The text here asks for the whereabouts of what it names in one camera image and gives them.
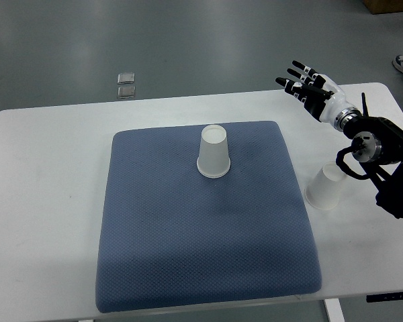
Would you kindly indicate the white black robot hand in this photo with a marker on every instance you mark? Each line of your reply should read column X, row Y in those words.
column 321, row 97

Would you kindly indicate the white paper cup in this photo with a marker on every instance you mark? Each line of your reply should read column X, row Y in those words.
column 324, row 190
column 213, row 160

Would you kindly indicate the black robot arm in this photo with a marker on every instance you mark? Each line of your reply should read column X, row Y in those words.
column 375, row 154

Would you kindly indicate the cardboard box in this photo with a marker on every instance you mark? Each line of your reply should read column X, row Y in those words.
column 384, row 6

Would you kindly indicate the white paper cup on cushion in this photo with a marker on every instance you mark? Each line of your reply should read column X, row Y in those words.
column 213, row 160

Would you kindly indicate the blue fabric cushion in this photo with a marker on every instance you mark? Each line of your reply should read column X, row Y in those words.
column 172, row 237

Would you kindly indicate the upper metal floor plate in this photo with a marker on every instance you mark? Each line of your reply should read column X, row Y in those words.
column 126, row 78

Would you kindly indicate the metal floor plate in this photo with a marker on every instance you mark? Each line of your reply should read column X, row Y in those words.
column 126, row 78
column 126, row 92

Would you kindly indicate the lower metal floor plate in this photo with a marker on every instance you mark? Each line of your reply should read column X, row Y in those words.
column 126, row 92

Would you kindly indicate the black table control panel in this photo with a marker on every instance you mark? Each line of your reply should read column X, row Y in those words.
column 384, row 297

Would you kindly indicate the white table leg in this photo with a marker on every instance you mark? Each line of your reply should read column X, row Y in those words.
column 333, row 310

